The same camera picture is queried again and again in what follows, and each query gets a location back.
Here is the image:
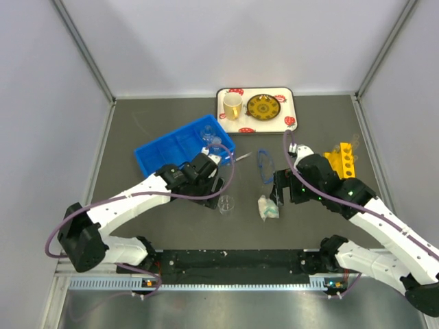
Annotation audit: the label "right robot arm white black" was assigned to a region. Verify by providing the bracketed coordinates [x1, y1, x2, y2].
[270, 147, 438, 317]

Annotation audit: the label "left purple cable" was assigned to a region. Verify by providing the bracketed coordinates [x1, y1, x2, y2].
[45, 143, 236, 299]

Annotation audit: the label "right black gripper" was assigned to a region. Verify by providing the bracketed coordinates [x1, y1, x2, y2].
[270, 167, 324, 206]

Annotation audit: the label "clear glass beaker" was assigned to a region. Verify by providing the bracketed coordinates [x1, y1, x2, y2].
[217, 195, 235, 216]

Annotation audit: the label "yellow black patterned plate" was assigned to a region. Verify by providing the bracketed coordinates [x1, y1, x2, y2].
[246, 94, 281, 121]

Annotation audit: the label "blue frame safety goggles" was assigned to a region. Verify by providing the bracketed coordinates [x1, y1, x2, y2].
[257, 149, 275, 184]

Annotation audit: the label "yellow test tube rack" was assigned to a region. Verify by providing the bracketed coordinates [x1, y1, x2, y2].
[323, 142, 356, 179]

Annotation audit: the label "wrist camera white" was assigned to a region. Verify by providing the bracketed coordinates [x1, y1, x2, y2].
[201, 147, 222, 166]
[288, 143, 314, 167]

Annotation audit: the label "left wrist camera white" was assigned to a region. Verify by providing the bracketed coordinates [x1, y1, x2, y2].
[201, 147, 222, 166]

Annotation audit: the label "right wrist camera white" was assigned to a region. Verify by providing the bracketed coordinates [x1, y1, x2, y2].
[288, 143, 314, 167]

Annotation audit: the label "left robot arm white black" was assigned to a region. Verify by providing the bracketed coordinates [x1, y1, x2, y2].
[57, 153, 224, 273]

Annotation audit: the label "plastic bag with gloves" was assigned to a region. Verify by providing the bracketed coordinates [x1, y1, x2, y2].
[258, 195, 279, 221]

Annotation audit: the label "strawberry pattern white tray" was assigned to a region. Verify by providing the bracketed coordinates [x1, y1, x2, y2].
[216, 87, 298, 134]

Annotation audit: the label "yellow ceramic mug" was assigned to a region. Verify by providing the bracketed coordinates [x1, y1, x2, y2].
[223, 93, 243, 121]

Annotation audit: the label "round glass flask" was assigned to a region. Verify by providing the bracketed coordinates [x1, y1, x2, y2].
[200, 125, 216, 144]

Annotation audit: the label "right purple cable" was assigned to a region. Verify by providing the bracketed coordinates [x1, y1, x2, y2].
[282, 129, 439, 299]

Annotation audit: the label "purple cable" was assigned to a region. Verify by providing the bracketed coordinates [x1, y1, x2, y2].
[45, 143, 236, 299]
[282, 129, 439, 299]

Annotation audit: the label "small glass beaker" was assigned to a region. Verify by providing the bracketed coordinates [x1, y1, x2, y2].
[210, 136, 222, 155]

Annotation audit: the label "blue plastic compartment bin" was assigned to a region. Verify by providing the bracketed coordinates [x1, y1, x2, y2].
[134, 114, 235, 177]

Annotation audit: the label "grey slotted cable duct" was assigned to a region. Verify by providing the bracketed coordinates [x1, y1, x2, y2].
[68, 276, 330, 291]

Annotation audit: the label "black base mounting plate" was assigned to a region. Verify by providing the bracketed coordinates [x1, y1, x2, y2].
[139, 249, 347, 285]

